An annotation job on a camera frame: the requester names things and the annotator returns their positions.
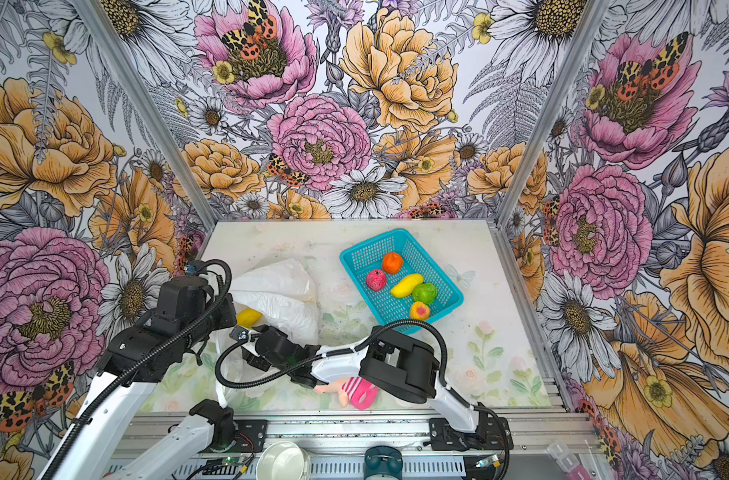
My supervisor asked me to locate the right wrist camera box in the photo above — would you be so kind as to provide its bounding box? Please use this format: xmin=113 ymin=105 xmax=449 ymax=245
xmin=228 ymin=325 xmax=250 ymax=344

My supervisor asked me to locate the yellow toy fruit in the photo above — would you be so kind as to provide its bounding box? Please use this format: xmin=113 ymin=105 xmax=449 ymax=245
xmin=391 ymin=274 xmax=424 ymax=299

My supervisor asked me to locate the pink toy fruit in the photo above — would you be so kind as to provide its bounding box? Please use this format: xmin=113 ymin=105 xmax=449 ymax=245
xmin=366 ymin=269 xmax=388 ymax=292

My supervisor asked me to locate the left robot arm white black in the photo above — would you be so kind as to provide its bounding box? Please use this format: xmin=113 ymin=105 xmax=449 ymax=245
xmin=40 ymin=271 xmax=236 ymax=479

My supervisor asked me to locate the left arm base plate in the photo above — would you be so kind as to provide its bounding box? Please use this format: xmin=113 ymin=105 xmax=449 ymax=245
xmin=198 ymin=419 xmax=268 ymax=454

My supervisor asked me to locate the pink plush doll toy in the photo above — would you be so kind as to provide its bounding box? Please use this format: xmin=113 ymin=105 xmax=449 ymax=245
xmin=314 ymin=377 xmax=380 ymax=411

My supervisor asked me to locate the yellow banana toy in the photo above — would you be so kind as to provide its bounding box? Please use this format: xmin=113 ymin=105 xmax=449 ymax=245
xmin=236 ymin=308 xmax=262 ymax=329

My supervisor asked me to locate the teal plastic basket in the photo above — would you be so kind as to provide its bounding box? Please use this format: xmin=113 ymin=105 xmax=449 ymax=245
xmin=340 ymin=228 xmax=464 ymax=325

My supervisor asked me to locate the orange toy fruit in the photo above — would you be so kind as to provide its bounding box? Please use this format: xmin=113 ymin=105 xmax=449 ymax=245
xmin=382 ymin=252 xmax=404 ymax=275

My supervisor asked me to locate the white plastic bag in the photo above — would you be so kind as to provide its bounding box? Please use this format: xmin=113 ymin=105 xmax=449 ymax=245
xmin=230 ymin=259 xmax=322 ymax=410

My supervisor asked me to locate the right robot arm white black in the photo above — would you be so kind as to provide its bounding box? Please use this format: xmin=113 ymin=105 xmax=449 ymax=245
xmin=236 ymin=320 xmax=514 ymax=451

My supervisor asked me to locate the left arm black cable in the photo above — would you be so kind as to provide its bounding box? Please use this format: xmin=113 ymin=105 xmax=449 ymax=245
xmin=42 ymin=259 xmax=234 ymax=480

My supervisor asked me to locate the dark green round object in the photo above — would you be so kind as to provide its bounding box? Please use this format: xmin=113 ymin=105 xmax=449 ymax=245
xmin=364 ymin=446 xmax=404 ymax=480

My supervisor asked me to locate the aluminium frame rail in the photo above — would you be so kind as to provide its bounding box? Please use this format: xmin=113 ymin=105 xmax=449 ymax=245
xmin=81 ymin=410 xmax=606 ymax=480

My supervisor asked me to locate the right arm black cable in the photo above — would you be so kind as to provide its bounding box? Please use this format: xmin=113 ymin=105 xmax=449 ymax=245
xmin=213 ymin=319 xmax=513 ymax=480

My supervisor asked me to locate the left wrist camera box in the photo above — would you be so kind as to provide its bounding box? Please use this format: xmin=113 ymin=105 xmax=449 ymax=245
xmin=184 ymin=260 xmax=206 ymax=275

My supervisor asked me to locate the white round bowl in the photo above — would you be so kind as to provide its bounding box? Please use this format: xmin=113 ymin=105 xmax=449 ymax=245
xmin=256 ymin=441 xmax=312 ymax=480

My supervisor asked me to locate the green toy fruit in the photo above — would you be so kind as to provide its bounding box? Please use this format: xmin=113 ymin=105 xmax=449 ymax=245
xmin=412 ymin=283 xmax=439 ymax=305

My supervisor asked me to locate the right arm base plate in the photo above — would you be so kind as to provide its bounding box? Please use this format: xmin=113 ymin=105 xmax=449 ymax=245
xmin=429 ymin=416 xmax=514 ymax=452

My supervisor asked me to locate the yellow red peach toy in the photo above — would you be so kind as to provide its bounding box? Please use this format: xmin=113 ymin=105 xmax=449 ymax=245
xmin=410 ymin=301 xmax=432 ymax=321

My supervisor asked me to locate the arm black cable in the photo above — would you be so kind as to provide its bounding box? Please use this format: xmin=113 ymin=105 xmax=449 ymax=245
xmin=213 ymin=319 xmax=513 ymax=480
xmin=42 ymin=259 xmax=234 ymax=480

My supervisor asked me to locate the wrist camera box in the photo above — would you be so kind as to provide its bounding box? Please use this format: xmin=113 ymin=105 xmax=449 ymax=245
xmin=228 ymin=325 xmax=250 ymax=344
xmin=184 ymin=260 xmax=206 ymax=275

